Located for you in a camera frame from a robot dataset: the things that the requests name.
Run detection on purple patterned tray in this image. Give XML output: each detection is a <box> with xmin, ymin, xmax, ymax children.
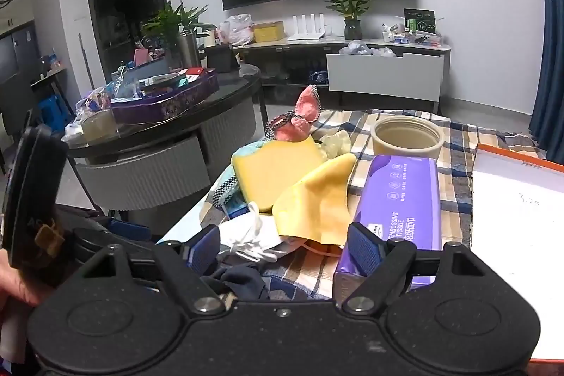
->
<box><xmin>110</xmin><ymin>70</ymin><xmax>220</xmax><ymax>125</ymax></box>

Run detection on yellow cleaning cloth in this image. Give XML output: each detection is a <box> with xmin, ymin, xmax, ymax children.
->
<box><xmin>272</xmin><ymin>153</ymin><xmax>357</xmax><ymax>247</ymax></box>

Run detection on potted plant in dark vase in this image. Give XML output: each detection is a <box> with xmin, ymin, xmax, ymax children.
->
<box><xmin>324</xmin><ymin>0</ymin><xmax>380</xmax><ymax>41</ymax></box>

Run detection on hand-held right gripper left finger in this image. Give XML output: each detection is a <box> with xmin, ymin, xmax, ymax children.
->
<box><xmin>66</xmin><ymin>225</ymin><xmax>227</xmax><ymax>315</ymax></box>

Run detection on white wifi router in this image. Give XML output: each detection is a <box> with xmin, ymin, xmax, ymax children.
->
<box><xmin>287</xmin><ymin>12</ymin><xmax>326</xmax><ymax>41</ymax></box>

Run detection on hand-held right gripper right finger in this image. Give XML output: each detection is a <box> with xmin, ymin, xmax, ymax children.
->
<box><xmin>341</xmin><ymin>223</ymin><xmax>490</xmax><ymax>315</ymax></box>

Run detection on white face mask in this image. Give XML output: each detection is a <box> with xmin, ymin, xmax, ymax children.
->
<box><xmin>218</xmin><ymin>202</ymin><xmax>292</xmax><ymax>263</ymax></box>

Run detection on pile of small boxes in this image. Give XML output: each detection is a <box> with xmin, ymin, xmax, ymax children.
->
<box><xmin>381</xmin><ymin>24</ymin><xmax>442</xmax><ymax>47</ymax></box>

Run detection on long television cabinet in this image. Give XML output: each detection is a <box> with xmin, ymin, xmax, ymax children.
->
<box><xmin>231</xmin><ymin>35</ymin><xmax>452</xmax><ymax>112</ymax></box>

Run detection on pink white plastic bag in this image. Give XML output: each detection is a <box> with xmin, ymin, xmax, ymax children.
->
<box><xmin>218</xmin><ymin>14</ymin><xmax>255</xmax><ymax>46</ymax></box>

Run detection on crumpled clear plastic bags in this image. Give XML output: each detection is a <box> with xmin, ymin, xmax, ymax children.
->
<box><xmin>338</xmin><ymin>40</ymin><xmax>397</xmax><ymax>58</ymax></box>

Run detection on dark navy cloth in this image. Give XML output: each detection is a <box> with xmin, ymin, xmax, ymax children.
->
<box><xmin>200</xmin><ymin>264</ymin><xmax>270</xmax><ymax>301</ymax></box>

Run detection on yellow sponge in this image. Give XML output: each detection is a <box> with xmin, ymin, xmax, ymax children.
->
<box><xmin>231</xmin><ymin>136</ymin><xmax>327</xmax><ymax>213</ymax></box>

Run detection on round glass top table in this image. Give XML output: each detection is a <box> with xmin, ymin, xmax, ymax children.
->
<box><xmin>66</xmin><ymin>65</ymin><xmax>265</xmax><ymax>211</ymax></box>

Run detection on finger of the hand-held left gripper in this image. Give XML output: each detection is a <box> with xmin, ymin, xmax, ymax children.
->
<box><xmin>106</xmin><ymin>218</ymin><xmax>153</xmax><ymax>245</ymax></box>

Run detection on blue curtain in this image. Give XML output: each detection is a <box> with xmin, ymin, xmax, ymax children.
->
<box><xmin>529</xmin><ymin>0</ymin><xmax>564</xmax><ymax>163</ymax></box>

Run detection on black square box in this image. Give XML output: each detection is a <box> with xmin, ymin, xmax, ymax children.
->
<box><xmin>203</xmin><ymin>45</ymin><xmax>234</xmax><ymax>74</ymax></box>

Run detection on green black box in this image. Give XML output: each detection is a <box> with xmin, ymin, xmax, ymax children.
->
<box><xmin>404</xmin><ymin>8</ymin><xmax>437</xmax><ymax>35</ymax></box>

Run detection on purple tissue pack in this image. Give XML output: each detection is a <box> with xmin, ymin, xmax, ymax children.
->
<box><xmin>332</xmin><ymin>154</ymin><xmax>443</xmax><ymax>308</ymax></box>

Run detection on steel thermos bottle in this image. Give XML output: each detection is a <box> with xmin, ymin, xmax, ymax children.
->
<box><xmin>177</xmin><ymin>30</ymin><xmax>202</xmax><ymax>68</ymax></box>

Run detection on plaid blanket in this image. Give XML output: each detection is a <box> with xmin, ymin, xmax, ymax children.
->
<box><xmin>156</xmin><ymin>108</ymin><xmax>547</xmax><ymax>302</ymax></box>

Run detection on yellow cardboard box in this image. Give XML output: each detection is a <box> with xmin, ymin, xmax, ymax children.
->
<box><xmin>253</xmin><ymin>21</ymin><xmax>285</xmax><ymax>43</ymax></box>

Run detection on beige round cup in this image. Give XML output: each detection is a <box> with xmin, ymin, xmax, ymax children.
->
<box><xmin>370</xmin><ymin>115</ymin><xmax>445</xmax><ymax>162</ymax></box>

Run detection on white open drawer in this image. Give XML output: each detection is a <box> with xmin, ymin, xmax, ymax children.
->
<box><xmin>326</xmin><ymin>52</ymin><xmax>445</xmax><ymax>104</ymax></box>

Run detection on bamboo plant with long leaves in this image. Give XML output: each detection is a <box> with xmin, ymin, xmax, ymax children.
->
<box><xmin>140</xmin><ymin>1</ymin><xmax>216</xmax><ymax>68</ymax></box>

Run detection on person's left hand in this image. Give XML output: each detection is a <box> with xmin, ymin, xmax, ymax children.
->
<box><xmin>0</xmin><ymin>249</ymin><xmax>54</xmax><ymax>307</ymax></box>

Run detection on orange rimmed white box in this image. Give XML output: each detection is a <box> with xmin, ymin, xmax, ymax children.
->
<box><xmin>469</xmin><ymin>143</ymin><xmax>564</xmax><ymax>363</ymax></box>

